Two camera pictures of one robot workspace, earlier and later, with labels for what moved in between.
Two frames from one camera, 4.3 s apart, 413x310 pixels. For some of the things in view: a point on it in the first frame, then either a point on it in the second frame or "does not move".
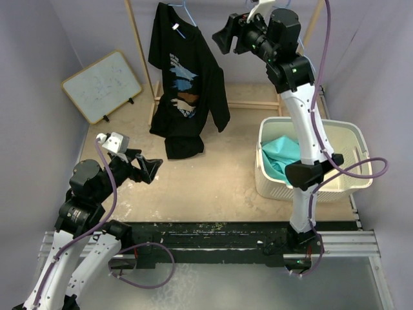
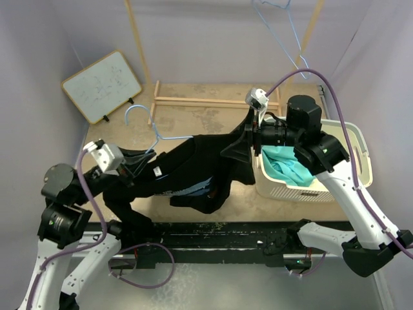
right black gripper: [236, 26] -> [241, 147]
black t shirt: [191, 81] -> [196, 174]
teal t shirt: [279, 152] does not move
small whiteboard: [102, 85] does not move
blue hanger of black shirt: [183, 4] -> [159, 137]
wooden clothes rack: [154, 105] does not move
